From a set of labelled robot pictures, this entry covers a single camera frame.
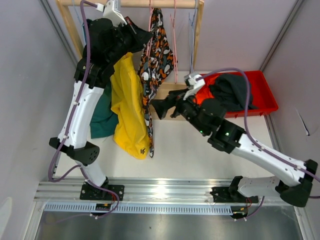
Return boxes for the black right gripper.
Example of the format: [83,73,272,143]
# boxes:
[150,88,209,136]

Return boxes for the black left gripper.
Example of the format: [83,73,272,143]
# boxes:
[107,16,153,65]

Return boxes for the orange camouflage shorts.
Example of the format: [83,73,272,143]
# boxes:
[138,8,174,158]

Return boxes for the pink wire hanger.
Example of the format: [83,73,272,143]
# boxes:
[170,0,178,84]

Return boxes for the light blue wire hanger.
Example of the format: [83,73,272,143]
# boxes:
[188,0,199,73]

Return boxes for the dark navy shorts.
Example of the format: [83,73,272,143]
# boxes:
[209,73,247,112]

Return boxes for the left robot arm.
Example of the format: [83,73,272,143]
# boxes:
[49,16,152,200]

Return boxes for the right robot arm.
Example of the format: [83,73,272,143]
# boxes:
[151,89,318,208]

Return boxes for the yellow shorts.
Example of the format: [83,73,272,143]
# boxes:
[110,52,150,160]

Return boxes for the green shorts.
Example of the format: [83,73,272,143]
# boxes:
[81,21,120,140]

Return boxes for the blue hanger with green shorts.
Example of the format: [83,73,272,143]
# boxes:
[72,0,80,20]

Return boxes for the wooden clothes rack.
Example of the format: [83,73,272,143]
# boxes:
[54,0,205,121]

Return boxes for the red plastic bin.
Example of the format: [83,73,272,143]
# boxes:
[205,70,279,117]

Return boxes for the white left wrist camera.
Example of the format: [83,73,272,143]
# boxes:
[95,0,127,27]

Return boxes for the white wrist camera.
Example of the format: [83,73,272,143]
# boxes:
[183,72,205,101]
[95,0,127,27]

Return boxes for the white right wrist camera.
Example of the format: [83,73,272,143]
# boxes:
[183,72,205,101]

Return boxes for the aluminium mounting rail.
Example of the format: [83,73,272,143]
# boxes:
[33,176,306,207]

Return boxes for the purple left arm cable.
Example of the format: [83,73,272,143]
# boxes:
[47,0,121,221]

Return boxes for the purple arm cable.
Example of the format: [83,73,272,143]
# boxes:
[47,0,121,221]
[197,67,320,221]

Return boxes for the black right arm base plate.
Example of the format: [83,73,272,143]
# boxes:
[209,186,259,204]

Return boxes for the slotted cable duct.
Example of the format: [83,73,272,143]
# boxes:
[44,202,233,216]

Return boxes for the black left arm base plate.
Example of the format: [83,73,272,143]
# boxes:
[79,183,125,201]

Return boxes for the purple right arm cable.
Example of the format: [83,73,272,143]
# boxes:
[197,67,320,221]

